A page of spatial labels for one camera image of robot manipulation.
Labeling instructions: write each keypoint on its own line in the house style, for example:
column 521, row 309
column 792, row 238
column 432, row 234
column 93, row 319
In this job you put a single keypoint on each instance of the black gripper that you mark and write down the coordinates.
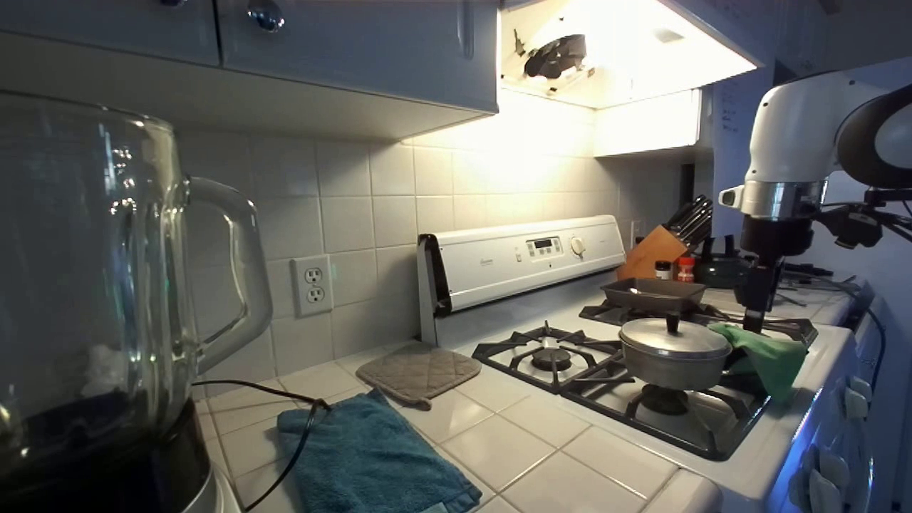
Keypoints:
column 772, row 244

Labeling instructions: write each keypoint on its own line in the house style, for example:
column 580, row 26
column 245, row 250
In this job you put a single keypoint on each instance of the green towel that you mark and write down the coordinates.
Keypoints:
column 769, row 359

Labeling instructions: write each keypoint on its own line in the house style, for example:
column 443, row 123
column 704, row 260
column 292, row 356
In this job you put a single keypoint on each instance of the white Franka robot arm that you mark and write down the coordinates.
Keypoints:
column 799, row 131

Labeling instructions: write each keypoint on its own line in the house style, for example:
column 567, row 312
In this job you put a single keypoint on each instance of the teal towel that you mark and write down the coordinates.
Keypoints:
column 372, row 458

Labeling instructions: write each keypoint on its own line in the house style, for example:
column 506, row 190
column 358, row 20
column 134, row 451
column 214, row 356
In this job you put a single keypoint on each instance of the small red bottle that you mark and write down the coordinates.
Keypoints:
column 684, row 268

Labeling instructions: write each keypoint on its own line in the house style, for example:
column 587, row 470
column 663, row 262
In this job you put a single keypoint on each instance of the dark cast-iron pan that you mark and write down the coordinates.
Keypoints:
column 657, row 294

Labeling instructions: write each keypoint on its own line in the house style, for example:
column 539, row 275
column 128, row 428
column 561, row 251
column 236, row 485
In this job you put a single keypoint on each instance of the wooden knife block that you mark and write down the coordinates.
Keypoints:
column 650, row 258

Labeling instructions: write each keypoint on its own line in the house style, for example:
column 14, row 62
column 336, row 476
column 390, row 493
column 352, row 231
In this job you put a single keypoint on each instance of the black round burner cap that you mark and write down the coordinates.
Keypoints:
column 665, row 399
column 551, row 359

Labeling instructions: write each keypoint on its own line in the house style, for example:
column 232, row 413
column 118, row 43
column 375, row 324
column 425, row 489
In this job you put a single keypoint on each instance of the white stove burner knob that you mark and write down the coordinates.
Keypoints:
column 834, row 465
column 855, row 396
column 821, row 493

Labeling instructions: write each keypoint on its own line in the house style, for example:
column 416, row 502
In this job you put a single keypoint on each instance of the cream round timer knob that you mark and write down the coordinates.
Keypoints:
column 577, row 247

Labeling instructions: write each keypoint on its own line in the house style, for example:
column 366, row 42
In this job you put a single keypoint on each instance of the white gas stove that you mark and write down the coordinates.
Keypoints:
column 493, row 260

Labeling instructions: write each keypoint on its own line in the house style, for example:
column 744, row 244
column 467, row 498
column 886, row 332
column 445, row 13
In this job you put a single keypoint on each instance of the white range hood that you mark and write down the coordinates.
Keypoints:
column 645, row 46

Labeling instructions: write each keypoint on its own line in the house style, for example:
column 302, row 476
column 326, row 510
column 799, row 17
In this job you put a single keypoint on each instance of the brown trivet tile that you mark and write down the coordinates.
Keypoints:
column 416, row 374

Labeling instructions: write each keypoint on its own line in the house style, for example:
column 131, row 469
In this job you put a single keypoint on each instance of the silver cabinet knob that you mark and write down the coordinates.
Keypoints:
column 268, row 13

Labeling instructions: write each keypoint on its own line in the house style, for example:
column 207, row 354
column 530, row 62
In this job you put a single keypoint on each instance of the glass blender with black base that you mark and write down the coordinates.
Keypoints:
column 85, row 267

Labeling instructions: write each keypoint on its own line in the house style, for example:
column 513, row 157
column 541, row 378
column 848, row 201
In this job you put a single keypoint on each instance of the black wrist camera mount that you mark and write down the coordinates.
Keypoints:
column 851, row 227

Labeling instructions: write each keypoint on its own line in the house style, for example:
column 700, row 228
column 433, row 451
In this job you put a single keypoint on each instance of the black camera on mount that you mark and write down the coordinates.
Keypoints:
column 886, row 194

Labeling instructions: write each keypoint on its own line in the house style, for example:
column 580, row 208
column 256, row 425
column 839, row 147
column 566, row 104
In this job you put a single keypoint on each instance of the white wall outlet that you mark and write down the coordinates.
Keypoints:
column 315, row 285

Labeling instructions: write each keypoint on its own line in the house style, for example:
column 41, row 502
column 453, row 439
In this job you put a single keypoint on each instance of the grey wall cabinet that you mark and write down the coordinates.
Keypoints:
column 359, row 46

